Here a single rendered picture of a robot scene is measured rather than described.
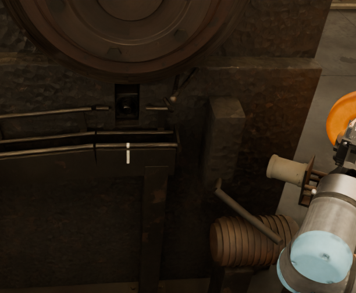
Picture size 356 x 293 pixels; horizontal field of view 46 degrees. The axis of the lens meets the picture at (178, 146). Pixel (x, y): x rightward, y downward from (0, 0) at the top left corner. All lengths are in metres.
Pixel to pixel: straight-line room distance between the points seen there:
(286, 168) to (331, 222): 0.35
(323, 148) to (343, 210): 1.63
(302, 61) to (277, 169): 0.28
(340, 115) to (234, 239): 0.39
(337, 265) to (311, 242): 0.05
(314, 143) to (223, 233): 1.38
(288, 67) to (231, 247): 0.46
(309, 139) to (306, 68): 1.32
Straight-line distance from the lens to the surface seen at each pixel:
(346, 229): 0.73
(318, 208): 0.74
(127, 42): 0.77
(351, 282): 0.84
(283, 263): 0.83
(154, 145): 1.01
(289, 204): 1.97
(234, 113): 0.99
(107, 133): 1.06
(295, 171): 1.04
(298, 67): 1.09
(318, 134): 2.46
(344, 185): 0.76
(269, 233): 1.06
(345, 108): 0.94
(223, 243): 1.07
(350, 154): 0.83
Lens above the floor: 1.34
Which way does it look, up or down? 39 degrees down
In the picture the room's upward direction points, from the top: 6 degrees clockwise
